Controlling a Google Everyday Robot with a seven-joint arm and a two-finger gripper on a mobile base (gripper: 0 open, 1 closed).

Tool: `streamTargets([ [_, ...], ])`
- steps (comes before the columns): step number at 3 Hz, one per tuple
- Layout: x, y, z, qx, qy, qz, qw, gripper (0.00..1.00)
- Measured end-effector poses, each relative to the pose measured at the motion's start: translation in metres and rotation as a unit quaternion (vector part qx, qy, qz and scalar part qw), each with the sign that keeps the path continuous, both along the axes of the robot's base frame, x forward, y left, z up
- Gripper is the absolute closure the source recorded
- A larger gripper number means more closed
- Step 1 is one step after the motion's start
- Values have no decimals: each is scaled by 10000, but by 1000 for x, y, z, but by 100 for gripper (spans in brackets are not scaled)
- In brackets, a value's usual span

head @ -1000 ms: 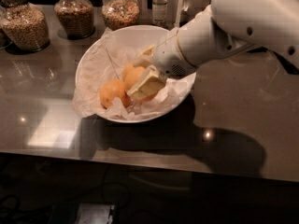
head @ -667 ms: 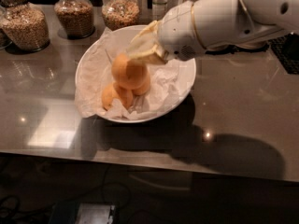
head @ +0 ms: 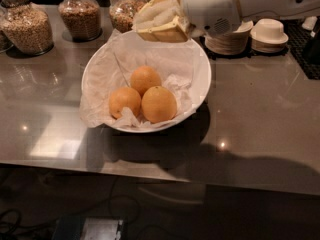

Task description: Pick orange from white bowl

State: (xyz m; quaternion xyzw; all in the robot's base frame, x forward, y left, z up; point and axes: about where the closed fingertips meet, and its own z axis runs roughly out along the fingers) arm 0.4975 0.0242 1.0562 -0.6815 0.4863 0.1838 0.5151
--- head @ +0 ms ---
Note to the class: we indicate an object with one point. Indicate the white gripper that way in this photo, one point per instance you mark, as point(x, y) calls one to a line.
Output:
point(210, 7)

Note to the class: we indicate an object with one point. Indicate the orange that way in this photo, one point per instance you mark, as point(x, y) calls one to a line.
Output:
point(143, 78)
point(158, 104)
point(124, 97)

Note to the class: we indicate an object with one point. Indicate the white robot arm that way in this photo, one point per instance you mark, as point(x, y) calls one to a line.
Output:
point(276, 9)

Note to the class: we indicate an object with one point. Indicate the white ceramic bowl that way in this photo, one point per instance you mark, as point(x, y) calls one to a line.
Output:
point(200, 77)

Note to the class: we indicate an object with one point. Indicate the white paper liner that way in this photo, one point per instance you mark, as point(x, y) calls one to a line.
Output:
point(100, 80)

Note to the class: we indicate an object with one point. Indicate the right glass cereal jar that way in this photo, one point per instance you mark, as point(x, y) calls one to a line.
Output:
point(122, 12)

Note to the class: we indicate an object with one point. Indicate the glass cereal jar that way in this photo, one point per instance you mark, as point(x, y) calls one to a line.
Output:
point(82, 18)
point(122, 12)

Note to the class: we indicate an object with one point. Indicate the tall stack paper bowls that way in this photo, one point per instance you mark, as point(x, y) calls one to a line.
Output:
point(232, 43)

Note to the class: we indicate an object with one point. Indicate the middle glass cereal jar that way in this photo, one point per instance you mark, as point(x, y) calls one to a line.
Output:
point(82, 18)

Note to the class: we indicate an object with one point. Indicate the small stack paper bowls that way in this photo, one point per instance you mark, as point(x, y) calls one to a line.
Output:
point(268, 36)

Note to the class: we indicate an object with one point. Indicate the black rubber mat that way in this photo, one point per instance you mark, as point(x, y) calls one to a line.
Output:
point(302, 45)

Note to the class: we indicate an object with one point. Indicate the large glass grain jar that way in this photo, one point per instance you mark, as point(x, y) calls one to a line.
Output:
point(27, 27)

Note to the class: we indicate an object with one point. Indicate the glass jar at edge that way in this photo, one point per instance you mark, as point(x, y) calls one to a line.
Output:
point(5, 43)

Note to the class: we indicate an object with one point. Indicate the grey box under table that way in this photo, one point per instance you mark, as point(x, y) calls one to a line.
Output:
point(89, 228)

